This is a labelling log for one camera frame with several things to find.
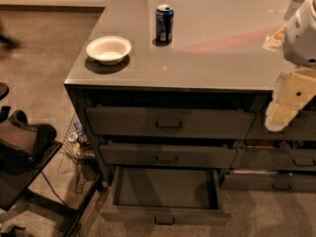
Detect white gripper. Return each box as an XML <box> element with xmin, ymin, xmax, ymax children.
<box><xmin>263</xmin><ymin>0</ymin><xmax>316</xmax><ymax>132</ymax></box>

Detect blue pepsi can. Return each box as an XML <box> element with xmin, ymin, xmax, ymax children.
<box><xmin>156</xmin><ymin>4</ymin><xmax>174</xmax><ymax>43</ymax></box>

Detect top right drawer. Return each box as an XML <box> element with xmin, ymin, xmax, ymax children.
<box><xmin>246</xmin><ymin>111</ymin><xmax>316</xmax><ymax>141</ymax></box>

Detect middle right drawer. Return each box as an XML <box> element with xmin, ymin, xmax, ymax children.
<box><xmin>231</xmin><ymin>148</ymin><xmax>316</xmax><ymax>172</ymax></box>

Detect grey drawer cabinet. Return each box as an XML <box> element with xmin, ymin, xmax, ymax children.
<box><xmin>63</xmin><ymin>0</ymin><xmax>316</xmax><ymax>227</ymax></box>

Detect bottom right drawer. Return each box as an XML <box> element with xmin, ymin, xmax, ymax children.
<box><xmin>221</xmin><ymin>173</ymin><xmax>316</xmax><ymax>193</ymax></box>

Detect top left drawer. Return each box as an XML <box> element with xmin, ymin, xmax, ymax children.
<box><xmin>86</xmin><ymin>107</ymin><xmax>255</xmax><ymax>139</ymax></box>

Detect middle left drawer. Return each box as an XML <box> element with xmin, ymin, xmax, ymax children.
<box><xmin>100</xmin><ymin>143</ymin><xmax>236</xmax><ymax>168</ymax></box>

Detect open bottom left drawer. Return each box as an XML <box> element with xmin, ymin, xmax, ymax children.
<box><xmin>102</xmin><ymin>167</ymin><xmax>230</xmax><ymax>225</ymax></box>

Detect silver can in basket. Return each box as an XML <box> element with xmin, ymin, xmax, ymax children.
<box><xmin>68</xmin><ymin>133</ymin><xmax>78</xmax><ymax>143</ymax></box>

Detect white paper bowl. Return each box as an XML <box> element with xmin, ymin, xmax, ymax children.
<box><xmin>86</xmin><ymin>36</ymin><xmax>131</xmax><ymax>65</ymax></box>

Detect black chair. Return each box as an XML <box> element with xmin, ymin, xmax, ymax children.
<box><xmin>0</xmin><ymin>106</ymin><xmax>103</xmax><ymax>237</ymax></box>

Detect wire basket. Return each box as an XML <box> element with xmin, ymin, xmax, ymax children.
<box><xmin>57</xmin><ymin>114</ymin><xmax>96</xmax><ymax>194</ymax></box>

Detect black cable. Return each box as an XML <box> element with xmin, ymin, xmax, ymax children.
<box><xmin>39</xmin><ymin>170</ymin><xmax>72</xmax><ymax>209</ymax></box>

